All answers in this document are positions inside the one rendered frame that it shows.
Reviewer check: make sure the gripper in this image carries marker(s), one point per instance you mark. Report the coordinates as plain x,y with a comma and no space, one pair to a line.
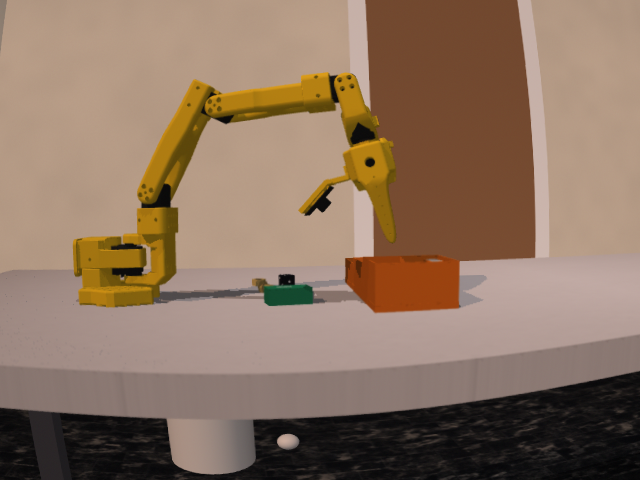
359,161

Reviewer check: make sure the black die with white pips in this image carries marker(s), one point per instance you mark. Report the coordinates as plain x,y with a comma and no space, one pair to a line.
286,279

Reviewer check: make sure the orange labelled storage bins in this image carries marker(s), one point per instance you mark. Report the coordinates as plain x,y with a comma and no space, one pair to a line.
404,283

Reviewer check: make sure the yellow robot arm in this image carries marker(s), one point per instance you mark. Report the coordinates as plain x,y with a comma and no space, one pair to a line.
104,259

